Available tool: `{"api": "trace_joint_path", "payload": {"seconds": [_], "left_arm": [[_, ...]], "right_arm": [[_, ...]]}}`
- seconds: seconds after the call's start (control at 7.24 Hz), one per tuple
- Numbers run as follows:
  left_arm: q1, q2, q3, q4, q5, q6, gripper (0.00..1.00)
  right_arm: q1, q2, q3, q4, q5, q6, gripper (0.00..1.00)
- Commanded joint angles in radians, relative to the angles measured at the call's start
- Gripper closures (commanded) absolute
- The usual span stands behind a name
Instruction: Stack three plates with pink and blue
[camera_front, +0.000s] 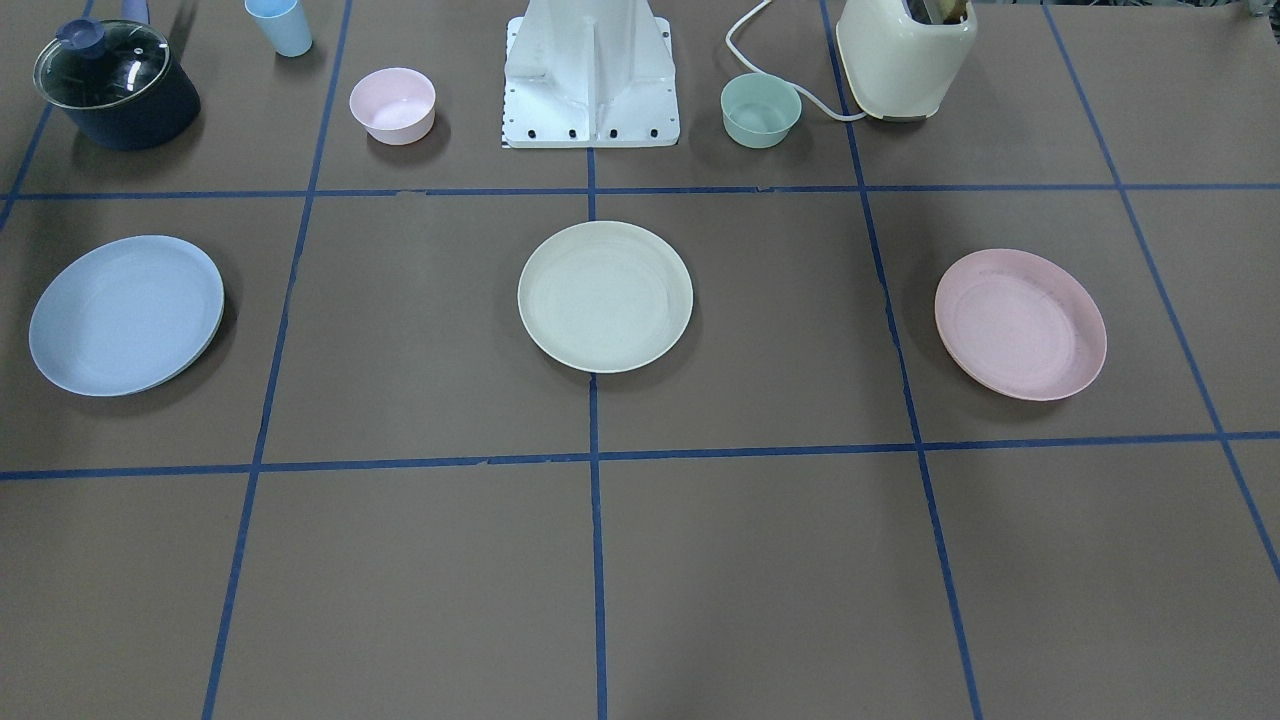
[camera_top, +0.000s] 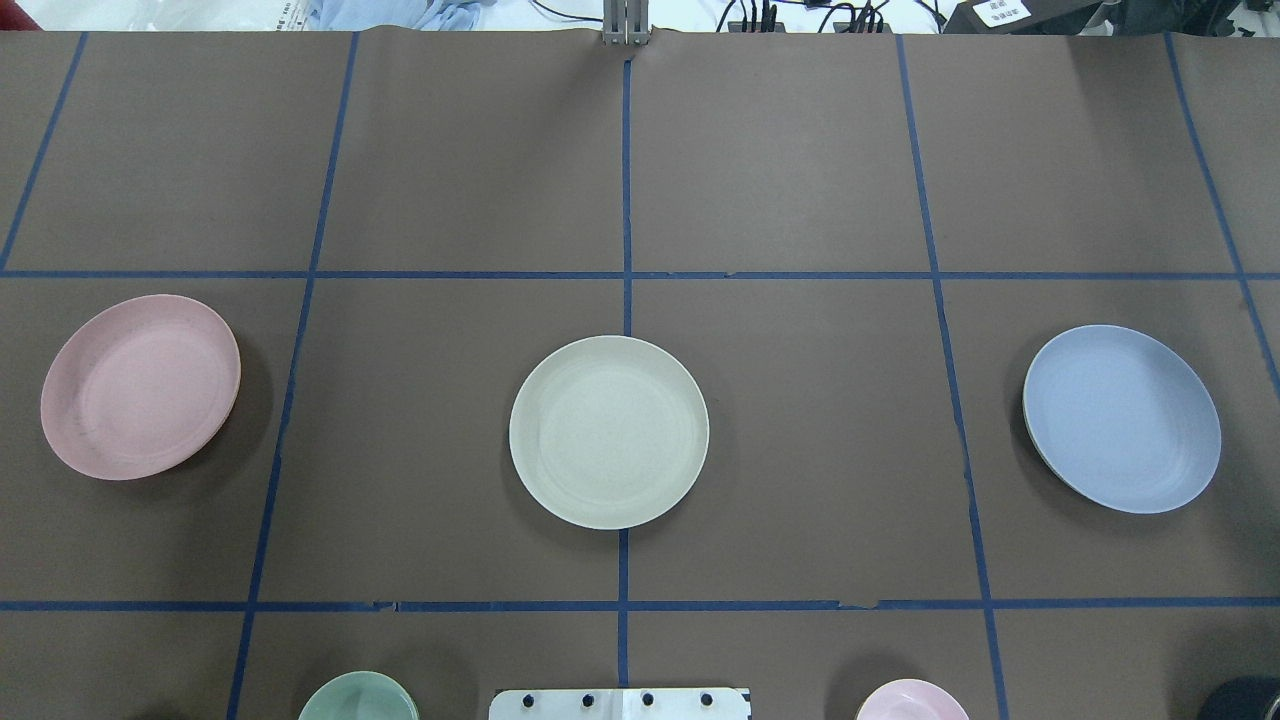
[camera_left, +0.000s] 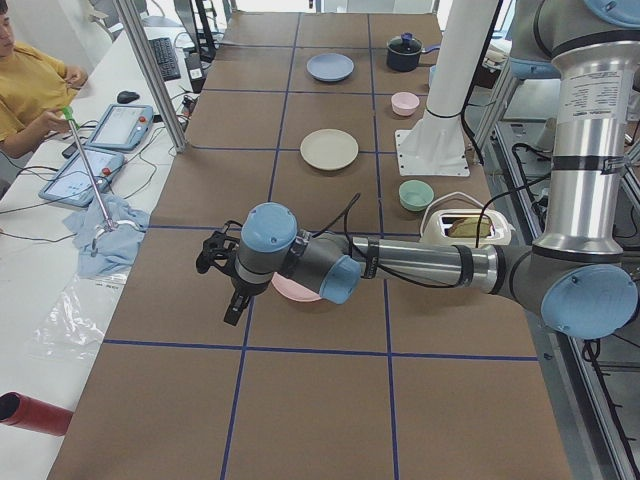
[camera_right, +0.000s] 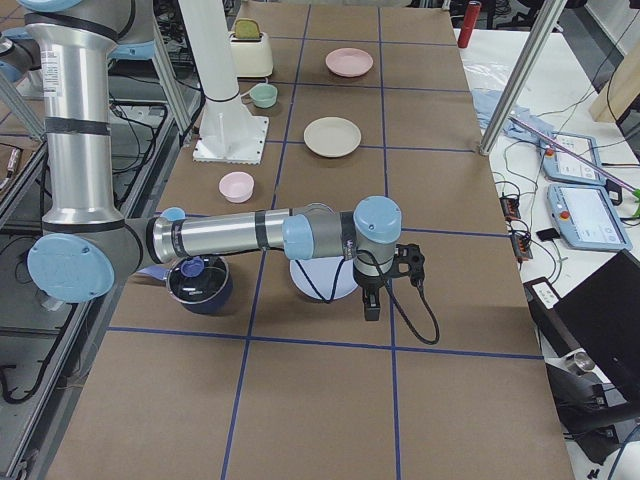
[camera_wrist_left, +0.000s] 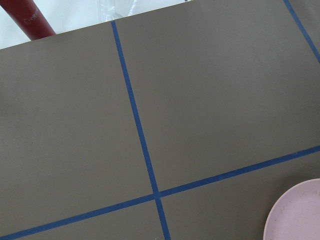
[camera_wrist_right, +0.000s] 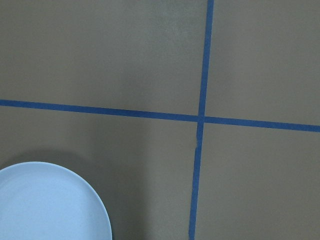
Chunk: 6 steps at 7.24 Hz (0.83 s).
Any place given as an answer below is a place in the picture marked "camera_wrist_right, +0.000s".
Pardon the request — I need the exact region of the blue plate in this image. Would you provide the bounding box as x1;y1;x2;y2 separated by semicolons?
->
0;161;113;240

